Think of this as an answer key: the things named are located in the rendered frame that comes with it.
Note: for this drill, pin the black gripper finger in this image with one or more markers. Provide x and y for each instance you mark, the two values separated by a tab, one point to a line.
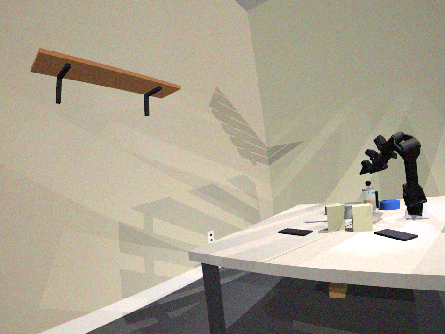
363	171
376	170

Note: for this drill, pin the blue cylinder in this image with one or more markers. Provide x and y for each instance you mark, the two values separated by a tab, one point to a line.
389	204

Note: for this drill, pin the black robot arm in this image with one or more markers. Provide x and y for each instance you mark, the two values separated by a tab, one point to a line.
409	150

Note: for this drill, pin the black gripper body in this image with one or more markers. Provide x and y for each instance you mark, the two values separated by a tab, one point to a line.
377	162

